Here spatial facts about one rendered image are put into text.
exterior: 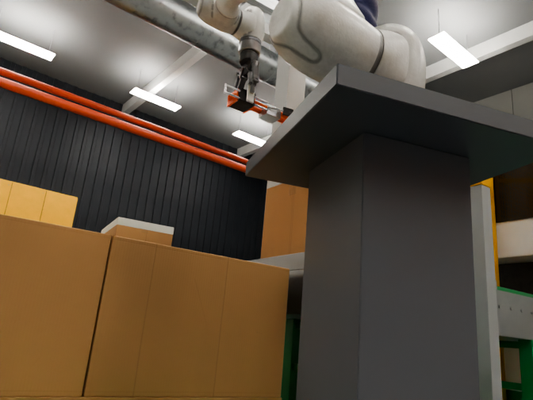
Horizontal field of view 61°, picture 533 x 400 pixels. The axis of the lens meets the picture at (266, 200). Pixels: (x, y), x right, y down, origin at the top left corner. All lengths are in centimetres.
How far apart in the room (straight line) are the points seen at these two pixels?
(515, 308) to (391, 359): 153
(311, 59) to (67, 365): 90
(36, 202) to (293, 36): 813
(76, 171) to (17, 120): 177
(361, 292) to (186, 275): 66
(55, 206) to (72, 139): 420
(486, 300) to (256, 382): 84
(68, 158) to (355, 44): 1190
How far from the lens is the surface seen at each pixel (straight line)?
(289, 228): 182
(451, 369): 92
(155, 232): 334
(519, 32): 1011
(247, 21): 193
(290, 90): 335
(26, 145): 1251
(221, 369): 141
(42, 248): 124
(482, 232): 183
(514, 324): 232
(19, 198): 885
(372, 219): 85
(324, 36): 96
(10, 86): 968
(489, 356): 178
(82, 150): 1284
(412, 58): 110
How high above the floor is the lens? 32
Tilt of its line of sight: 17 degrees up
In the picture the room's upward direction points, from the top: 5 degrees clockwise
